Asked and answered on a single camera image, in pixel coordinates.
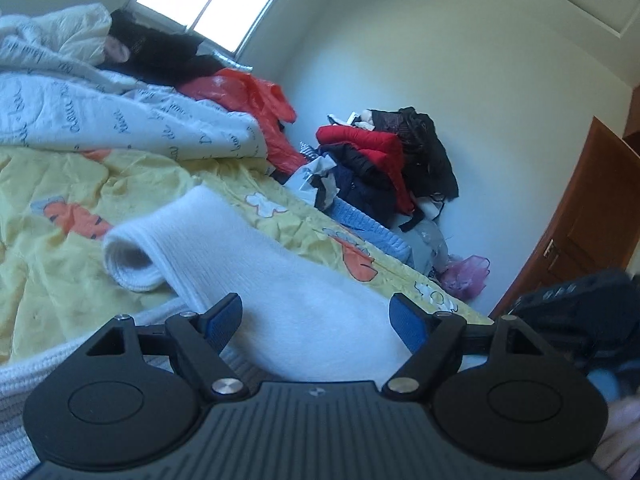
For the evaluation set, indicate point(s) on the yellow carrot print bed sheet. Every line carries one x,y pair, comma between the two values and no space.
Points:
45,270

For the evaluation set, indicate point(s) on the black jacket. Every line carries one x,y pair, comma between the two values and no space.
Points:
425,155

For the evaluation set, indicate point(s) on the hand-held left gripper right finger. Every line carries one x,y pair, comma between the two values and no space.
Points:
407,324

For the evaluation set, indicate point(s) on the white script print quilt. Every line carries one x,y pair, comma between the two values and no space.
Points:
100,110

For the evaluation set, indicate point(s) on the red plastic bag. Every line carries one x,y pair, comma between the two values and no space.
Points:
250,95

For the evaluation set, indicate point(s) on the clear plastic bag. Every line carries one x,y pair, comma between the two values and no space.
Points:
430,245

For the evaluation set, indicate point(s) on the cream quilted duvet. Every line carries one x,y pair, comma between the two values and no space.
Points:
60,27

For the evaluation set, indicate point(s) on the pink plastic bag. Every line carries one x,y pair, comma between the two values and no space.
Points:
467,275

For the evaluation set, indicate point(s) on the black fuzzy garment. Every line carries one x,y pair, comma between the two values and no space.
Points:
160,55

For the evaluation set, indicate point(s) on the white grey plastic bag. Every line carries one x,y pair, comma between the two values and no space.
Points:
312,177

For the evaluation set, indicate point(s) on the light blue knitted cloth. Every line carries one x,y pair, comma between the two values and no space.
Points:
375,232

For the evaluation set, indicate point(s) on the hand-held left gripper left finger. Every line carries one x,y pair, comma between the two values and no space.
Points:
223,321

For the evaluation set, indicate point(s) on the navy garment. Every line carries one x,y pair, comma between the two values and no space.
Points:
365,190

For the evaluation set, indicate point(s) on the brown wooden door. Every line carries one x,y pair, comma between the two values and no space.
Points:
585,210

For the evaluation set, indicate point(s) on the red padded jacket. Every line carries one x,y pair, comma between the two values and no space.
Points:
370,145

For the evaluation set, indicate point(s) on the white knitted sweater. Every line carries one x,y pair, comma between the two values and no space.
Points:
280,280

